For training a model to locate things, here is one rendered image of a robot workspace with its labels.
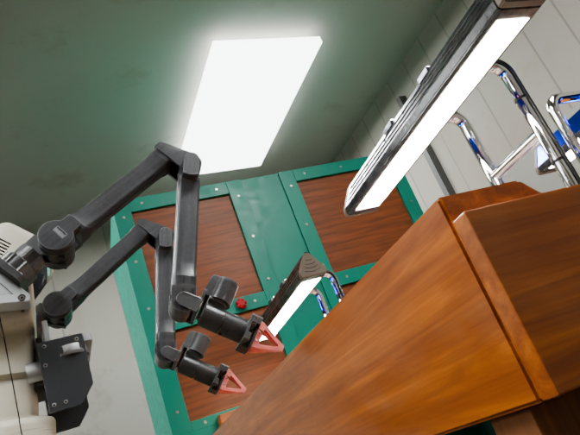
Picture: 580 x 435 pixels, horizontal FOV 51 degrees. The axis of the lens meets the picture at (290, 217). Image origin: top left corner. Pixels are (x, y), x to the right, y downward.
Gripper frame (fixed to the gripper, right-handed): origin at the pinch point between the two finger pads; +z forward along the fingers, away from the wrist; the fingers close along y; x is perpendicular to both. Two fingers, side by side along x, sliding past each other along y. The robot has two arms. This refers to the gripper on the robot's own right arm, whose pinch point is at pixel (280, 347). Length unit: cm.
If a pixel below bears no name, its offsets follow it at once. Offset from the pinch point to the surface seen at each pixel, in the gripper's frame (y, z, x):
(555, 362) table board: -95, 7, 28
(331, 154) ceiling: 224, 18, -242
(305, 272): 10.2, 1.1, -26.3
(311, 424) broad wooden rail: -40.6, 2.9, 24.5
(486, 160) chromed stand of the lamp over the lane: -50, 18, -33
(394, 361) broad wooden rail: -74, 2, 24
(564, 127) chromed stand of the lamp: -50, 34, -51
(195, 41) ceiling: 91, -79, -161
